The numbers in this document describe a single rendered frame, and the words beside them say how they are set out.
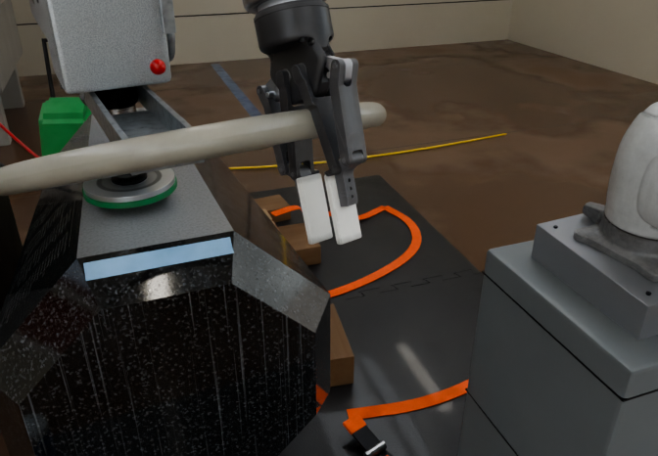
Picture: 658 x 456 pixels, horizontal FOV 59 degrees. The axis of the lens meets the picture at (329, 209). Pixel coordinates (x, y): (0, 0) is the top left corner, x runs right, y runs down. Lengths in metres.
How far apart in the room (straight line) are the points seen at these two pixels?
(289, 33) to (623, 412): 0.82
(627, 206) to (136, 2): 1.01
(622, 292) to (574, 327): 0.10
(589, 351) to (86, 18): 1.11
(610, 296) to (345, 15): 6.10
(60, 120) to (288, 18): 2.76
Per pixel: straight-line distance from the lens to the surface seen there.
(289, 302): 1.38
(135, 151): 0.54
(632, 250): 1.16
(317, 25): 0.57
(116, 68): 1.31
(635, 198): 1.11
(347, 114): 0.54
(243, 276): 1.30
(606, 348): 1.08
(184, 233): 1.32
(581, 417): 1.18
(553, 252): 1.22
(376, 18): 7.14
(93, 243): 1.34
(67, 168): 0.58
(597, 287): 1.15
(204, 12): 6.57
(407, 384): 2.07
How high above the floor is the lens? 1.43
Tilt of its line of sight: 27 degrees down
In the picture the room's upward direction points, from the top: straight up
